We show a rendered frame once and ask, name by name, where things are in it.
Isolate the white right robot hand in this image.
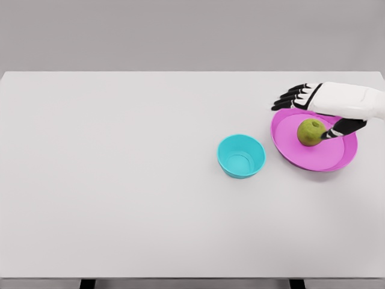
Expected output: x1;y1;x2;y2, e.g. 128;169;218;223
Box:
271;81;370;140

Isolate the green apple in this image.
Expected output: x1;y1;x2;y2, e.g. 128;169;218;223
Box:
297;118;327;147

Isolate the pink plate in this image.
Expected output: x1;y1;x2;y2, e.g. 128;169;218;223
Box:
269;108;359;173

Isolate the blue bowl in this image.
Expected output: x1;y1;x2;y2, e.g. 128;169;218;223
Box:
217;134;266;179

